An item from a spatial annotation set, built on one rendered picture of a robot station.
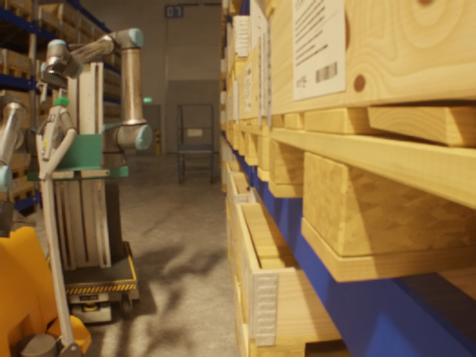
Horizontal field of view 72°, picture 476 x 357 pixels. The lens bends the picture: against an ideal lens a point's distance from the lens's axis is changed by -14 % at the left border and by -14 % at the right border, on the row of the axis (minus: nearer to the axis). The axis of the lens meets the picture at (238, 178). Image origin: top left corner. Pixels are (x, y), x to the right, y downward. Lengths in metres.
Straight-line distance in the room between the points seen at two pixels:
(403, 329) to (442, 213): 0.11
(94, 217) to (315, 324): 1.98
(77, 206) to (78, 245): 0.28
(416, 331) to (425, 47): 0.21
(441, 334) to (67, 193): 2.51
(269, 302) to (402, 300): 0.66
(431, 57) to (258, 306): 0.85
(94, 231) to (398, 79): 2.60
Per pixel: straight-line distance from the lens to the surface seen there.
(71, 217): 2.72
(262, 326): 1.00
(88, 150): 2.56
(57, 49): 1.82
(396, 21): 0.22
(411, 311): 0.32
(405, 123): 0.21
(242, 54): 1.90
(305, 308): 0.99
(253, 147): 1.17
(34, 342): 1.72
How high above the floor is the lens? 1.31
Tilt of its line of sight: 8 degrees down
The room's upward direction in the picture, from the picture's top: straight up
